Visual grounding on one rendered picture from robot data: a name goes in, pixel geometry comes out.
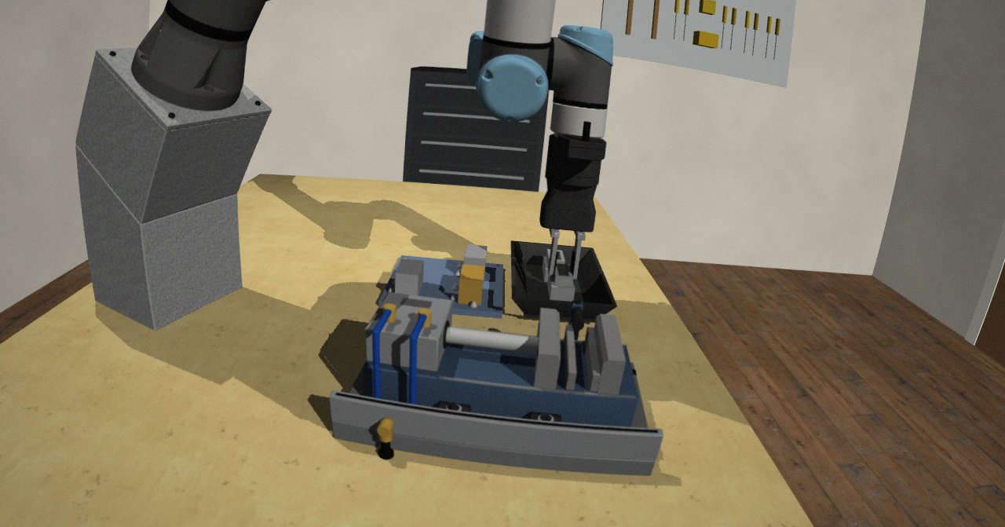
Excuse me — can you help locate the yellow block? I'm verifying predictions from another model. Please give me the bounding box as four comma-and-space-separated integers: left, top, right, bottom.
458, 264, 484, 306

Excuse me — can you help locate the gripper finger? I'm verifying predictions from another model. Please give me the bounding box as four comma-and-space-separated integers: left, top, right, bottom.
548, 229, 560, 277
570, 231, 586, 280

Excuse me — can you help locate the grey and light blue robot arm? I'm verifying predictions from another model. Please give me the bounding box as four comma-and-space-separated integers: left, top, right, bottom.
131, 0, 613, 123

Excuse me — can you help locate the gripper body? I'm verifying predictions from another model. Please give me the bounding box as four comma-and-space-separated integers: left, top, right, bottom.
539, 103, 608, 232

